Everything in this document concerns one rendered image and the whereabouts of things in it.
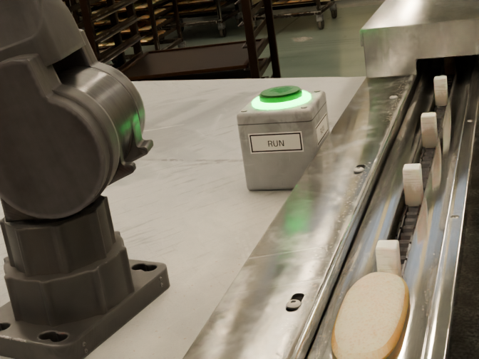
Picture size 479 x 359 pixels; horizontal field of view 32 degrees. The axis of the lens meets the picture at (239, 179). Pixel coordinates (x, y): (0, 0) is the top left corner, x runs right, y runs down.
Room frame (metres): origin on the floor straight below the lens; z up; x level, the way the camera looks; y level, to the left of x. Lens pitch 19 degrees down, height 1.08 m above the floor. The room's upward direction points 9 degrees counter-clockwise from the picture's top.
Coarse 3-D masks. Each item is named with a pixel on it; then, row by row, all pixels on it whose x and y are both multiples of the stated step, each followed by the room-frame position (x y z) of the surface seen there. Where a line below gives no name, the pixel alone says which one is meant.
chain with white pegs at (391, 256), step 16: (448, 64) 0.98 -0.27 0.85; (448, 80) 0.95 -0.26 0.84; (448, 96) 0.87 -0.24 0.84; (432, 128) 0.71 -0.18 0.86; (432, 144) 0.71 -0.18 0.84; (432, 160) 0.67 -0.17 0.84; (416, 176) 0.58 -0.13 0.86; (416, 192) 0.58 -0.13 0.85; (416, 208) 0.58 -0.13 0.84; (400, 224) 0.55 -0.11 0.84; (384, 240) 0.46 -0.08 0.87; (400, 240) 0.52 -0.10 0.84; (384, 256) 0.45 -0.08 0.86; (400, 256) 0.50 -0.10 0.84; (400, 272) 0.45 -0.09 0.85
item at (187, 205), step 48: (144, 96) 1.20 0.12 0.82; (192, 96) 1.16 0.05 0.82; (240, 96) 1.11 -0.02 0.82; (336, 96) 1.03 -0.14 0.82; (192, 144) 0.91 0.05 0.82; (144, 192) 0.76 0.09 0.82; (192, 192) 0.74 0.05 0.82; (240, 192) 0.72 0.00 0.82; (288, 192) 0.70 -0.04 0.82; (0, 240) 0.69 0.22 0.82; (144, 240) 0.64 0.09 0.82; (192, 240) 0.63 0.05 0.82; (240, 240) 0.61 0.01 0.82; (0, 288) 0.59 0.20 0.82; (192, 288) 0.54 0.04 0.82; (144, 336) 0.48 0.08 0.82; (192, 336) 0.47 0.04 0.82
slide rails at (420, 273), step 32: (416, 96) 0.86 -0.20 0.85; (416, 128) 0.74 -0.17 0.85; (448, 128) 0.73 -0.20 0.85; (448, 160) 0.64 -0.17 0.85; (384, 192) 0.59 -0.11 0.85; (448, 192) 0.57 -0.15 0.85; (384, 224) 0.53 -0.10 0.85; (416, 224) 0.52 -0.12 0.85; (352, 256) 0.49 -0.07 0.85; (416, 256) 0.47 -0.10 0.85; (416, 288) 0.43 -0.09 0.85; (416, 320) 0.40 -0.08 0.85; (320, 352) 0.38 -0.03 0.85; (416, 352) 0.36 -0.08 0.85
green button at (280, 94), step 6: (264, 90) 0.75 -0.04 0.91; (270, 90) 0.75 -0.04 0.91; (276, 90) 0.75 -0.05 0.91; (282, 90) 0.74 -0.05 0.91; (288, 90) 0.74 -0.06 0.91; (294, 90) 0.73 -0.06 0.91; (300, 90) 0.74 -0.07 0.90; (264, 96) 0.73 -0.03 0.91; (270, 96) 0.73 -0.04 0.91; (276, 96) 0.73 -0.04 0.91; (282, 96) 0.73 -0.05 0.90; (288, 96) 0.72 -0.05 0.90; (294, 96) 0.73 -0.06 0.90; (300, 96) 0.73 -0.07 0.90; (264, 102) 0.73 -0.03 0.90; (270, 102) 0.73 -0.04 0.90; (276, 102) 0.72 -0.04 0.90; (282, 102) 0.72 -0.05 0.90
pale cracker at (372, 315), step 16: (384, 272) 0.45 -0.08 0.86; (352, 288) 0.43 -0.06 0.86; (368, 288) 0.42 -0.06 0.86; (384, 288) 0.42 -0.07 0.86; (400, 288) 0.42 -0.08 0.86; (352, 304) 0.41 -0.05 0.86; (368, 304) 0.40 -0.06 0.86; (384, 304) 0.40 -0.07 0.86; (400, 304) 0.40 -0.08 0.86; (336, 320) 0.40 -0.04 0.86; (352, 320) 0.39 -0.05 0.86; (368, 320) 0.39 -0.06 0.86; (384, 320) 0.38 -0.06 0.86; (400, 320) 0.39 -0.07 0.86; (336, 336) 0.38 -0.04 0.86; (352, 336) 0.37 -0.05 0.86; (368, 336) 0.37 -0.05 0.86; (384, 336) 0.37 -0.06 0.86; (336, 352) 0.37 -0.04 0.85; (352, 352) 0.36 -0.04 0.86; (368, 352) 0.36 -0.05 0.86; (384, 352) 0.36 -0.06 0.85
